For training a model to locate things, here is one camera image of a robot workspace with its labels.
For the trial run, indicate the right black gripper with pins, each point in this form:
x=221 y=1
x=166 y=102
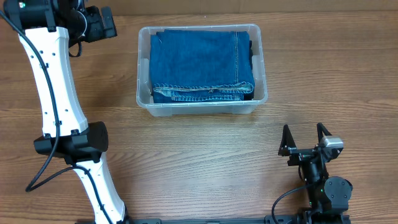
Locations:
x=298 y=154

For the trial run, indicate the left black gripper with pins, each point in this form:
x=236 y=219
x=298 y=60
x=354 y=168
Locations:
x=97 y=31

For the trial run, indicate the large black cloth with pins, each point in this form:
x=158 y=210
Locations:
x=251 y=49

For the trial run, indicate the blue denim jeans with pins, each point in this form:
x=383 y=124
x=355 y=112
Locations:
x=199 y=62

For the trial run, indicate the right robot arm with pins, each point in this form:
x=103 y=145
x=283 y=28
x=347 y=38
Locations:
x=328 y=196

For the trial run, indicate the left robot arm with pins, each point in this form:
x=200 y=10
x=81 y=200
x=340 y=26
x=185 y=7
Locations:
x=47 y=29

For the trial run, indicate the clear plastic storage bin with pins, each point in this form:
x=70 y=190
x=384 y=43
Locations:
x=144 y=96

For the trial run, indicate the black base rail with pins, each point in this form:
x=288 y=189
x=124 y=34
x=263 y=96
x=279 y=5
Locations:
x=283 y=219

